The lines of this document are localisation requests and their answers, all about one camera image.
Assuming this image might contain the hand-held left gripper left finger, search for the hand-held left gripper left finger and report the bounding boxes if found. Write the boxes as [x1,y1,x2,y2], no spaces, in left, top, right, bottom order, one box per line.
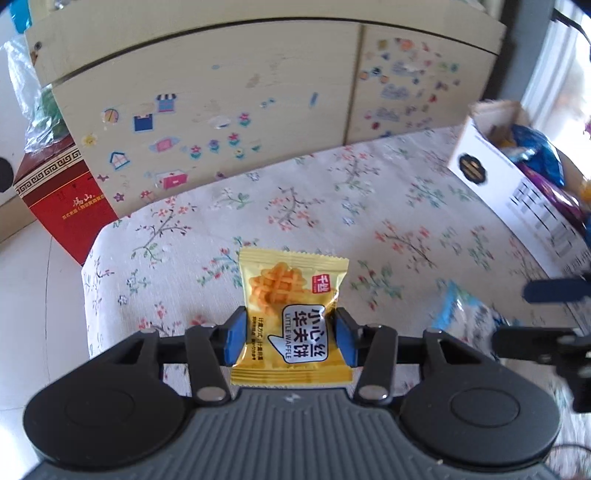
[111,306,247,407]

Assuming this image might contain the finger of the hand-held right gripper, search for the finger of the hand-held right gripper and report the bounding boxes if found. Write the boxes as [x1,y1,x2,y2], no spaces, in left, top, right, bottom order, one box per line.
[491,325,591,366]
[522,276,591,304]

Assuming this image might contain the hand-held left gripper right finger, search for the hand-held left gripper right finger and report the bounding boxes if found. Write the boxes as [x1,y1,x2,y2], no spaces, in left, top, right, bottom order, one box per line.
[335,307,476,406]

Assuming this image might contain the light blue snack packet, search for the light blue snack packet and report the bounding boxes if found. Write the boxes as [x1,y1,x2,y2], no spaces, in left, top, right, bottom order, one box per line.
[436,279,509,356]

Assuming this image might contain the small yellow waffle packet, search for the small yellow waffle packet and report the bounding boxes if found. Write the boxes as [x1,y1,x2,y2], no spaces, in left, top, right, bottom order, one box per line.
[231,246,350,386]

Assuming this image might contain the purple snack packet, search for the purple snack packet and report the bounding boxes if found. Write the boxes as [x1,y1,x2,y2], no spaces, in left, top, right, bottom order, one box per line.
[517,164,587,236]

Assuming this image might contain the cardboard box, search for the cardboard box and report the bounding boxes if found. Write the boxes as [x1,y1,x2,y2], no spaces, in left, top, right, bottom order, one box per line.
[447,100,591,278]

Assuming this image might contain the blue foil snack packet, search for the blue foil snack packet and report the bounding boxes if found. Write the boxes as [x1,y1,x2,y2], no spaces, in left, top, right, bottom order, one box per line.
[510,124,564,185]

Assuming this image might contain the red gift box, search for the red gift box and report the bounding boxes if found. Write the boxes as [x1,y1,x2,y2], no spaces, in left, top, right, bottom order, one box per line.
[13,134,121,267]

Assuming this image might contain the beige cabinet with stickers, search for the beige cabinet with stickers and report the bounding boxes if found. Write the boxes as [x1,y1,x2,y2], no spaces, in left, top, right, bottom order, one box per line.
[23,0,508,220]

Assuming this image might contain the clear plastic bag of greens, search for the clear plastic bag of greens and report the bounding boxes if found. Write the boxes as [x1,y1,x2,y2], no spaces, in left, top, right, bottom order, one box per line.
[4,34,75,155]

